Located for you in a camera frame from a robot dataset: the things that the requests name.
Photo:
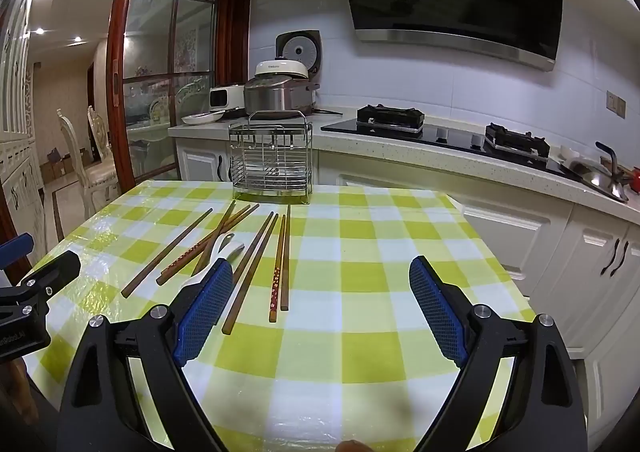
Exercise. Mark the white plate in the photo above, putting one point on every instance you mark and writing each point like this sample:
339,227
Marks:
201,117

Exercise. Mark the red framed glass door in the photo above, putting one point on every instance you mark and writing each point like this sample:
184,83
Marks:
121,31

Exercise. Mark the small white appliance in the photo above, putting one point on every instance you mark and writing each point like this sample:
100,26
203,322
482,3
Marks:
226,95

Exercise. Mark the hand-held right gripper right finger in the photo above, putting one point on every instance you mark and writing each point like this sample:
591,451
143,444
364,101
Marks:
437,312

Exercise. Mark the dark faucet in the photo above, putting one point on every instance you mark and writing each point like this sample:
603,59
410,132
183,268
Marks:
607,154

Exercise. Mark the brown cardboard box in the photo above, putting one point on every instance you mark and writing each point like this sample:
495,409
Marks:
57,165

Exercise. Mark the green checked tablecloth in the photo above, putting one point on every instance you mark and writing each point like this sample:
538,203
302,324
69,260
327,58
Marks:
350,332

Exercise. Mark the person's right hand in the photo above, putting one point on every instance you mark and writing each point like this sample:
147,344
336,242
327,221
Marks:
354,446

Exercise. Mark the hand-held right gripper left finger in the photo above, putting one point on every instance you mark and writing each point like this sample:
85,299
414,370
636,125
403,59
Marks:
205,312

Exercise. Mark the black burner grate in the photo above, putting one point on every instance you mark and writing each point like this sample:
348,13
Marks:
515,139
390,115

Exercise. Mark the wall outlet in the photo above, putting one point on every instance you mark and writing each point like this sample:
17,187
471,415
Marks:
616,104

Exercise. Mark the red container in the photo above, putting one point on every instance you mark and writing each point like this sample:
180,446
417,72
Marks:
635,180

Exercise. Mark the black glass cooktop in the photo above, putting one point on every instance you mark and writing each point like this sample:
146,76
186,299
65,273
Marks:
450,134

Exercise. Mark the white ceramic spoon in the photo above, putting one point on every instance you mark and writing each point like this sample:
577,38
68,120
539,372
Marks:
220,257

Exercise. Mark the white display cabinet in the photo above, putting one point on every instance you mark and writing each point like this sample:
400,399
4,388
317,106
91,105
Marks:
15,156

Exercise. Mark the flower patterned wooden chopstick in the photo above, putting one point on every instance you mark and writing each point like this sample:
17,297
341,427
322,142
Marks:
192,256
277,272

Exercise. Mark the dark kitchen utensil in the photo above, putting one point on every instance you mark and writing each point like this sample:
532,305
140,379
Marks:
231,111

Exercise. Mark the white dining chair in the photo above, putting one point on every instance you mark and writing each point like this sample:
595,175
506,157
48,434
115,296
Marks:
72,146
102,141

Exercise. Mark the stainless steel basin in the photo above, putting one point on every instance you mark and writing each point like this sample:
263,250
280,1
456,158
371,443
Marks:
597,176

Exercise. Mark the silver rice cooker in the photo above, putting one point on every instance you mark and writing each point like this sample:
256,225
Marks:
280,96

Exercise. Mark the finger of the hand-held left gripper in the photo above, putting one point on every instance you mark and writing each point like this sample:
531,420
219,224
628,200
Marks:
60,269
17,247

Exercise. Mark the white domed lid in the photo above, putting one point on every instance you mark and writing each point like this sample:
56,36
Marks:
282,70

